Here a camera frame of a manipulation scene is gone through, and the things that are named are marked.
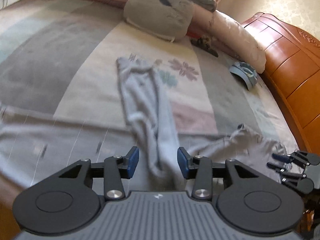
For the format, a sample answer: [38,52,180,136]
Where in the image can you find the grey-blue pants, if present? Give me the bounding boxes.
[1,60,291,191]

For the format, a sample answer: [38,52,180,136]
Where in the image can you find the wooden headboard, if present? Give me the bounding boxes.
[242,12,319,154]

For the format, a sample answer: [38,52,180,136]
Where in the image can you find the blue baseball cap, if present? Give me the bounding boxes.
[229,61,258,90]

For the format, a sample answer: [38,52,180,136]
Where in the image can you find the patchwork bed sheet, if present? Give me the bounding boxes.
[1,0,298,153]

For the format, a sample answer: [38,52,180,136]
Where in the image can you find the black phone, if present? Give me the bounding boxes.
[190,37,219,57]

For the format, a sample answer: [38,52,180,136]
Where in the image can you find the pink folded quilt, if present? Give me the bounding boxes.
[19,0,267,74]

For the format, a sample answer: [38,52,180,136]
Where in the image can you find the folded grey-green cloth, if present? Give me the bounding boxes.
[193,0,217,12]

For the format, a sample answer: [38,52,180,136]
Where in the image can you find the grey cat face cushion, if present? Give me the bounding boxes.
[124,0,194,42]

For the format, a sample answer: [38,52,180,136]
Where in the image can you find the brown flower hair tie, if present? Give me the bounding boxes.
[198,36,213,49]

